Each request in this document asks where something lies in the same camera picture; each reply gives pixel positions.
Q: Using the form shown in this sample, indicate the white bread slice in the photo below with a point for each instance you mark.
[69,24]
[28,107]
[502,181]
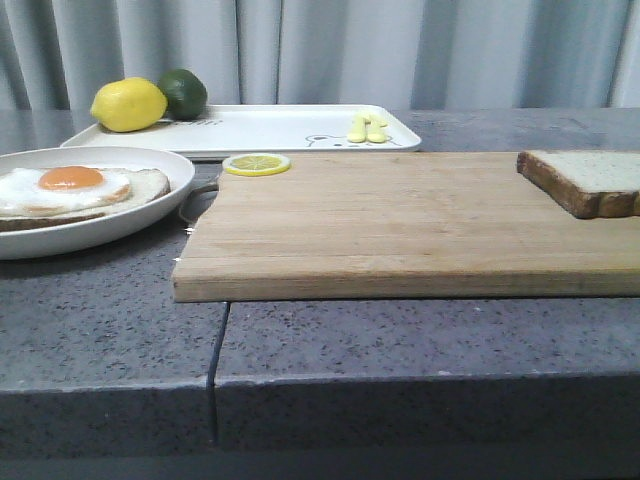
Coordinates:
[587,183]

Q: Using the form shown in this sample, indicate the white round plate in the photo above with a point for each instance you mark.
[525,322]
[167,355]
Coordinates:
[35,243]

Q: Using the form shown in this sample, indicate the white rectangular tray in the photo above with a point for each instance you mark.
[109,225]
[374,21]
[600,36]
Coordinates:
[226,130]

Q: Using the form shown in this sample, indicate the wooden cutting board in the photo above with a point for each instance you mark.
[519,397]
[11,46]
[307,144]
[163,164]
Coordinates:
[385,225]

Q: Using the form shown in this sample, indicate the lemon slice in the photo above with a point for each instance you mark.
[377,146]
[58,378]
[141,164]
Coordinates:
[256,164]

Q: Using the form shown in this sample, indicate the green lime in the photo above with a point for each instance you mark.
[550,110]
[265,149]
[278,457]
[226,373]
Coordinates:
[186,94]

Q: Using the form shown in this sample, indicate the yellow lemon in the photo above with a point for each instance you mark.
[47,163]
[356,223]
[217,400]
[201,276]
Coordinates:
[129,104]

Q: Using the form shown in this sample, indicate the fried egg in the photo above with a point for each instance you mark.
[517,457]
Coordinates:
[41,192]

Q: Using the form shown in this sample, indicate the grey curtain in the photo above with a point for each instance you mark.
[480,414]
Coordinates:
[398,54]

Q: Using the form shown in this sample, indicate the metal cutting board handle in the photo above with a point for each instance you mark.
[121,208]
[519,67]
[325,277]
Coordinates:
[197,202]

